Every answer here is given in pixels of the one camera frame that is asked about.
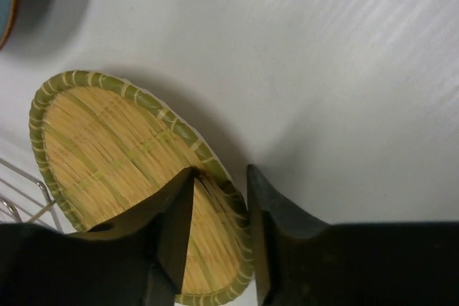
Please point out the woven bamboo tray plate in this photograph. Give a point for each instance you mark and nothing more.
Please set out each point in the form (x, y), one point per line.
(103, 145)

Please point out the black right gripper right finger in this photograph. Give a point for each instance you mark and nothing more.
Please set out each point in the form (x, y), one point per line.
(301, 260)

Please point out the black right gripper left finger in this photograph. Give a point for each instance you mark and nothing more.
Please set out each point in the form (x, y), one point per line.
(136, 258)

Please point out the silver wire dish rack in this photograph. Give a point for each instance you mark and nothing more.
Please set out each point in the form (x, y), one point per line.
(26, 199)

